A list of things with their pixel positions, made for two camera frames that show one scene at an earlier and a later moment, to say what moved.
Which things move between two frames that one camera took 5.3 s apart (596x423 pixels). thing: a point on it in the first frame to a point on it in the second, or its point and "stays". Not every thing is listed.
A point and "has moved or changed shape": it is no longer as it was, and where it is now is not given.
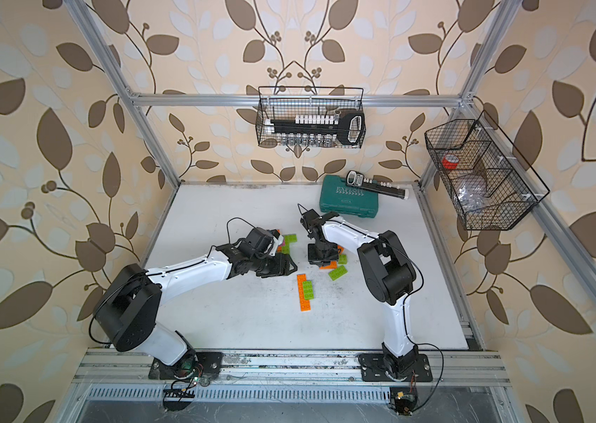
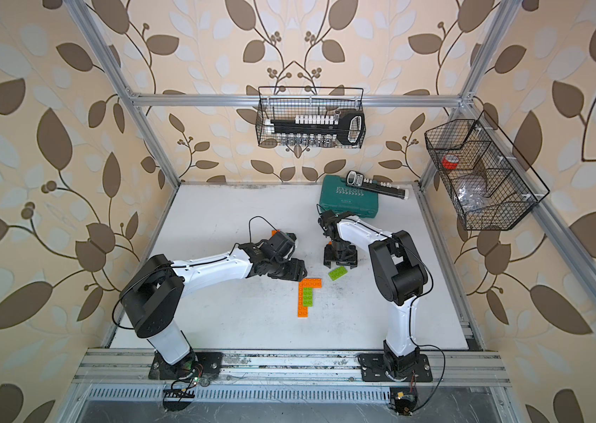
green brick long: (308, 290) has moved or changed shape
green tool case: (336, 196) stays
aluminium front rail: (132, 368) stays
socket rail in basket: (319, 129) stays
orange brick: (333, 264) has moved or changed shape
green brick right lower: (338, 272) stays
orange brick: (305, 305) has moved or changed shape
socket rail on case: (357, 179) stays
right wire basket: (492, 185) stays
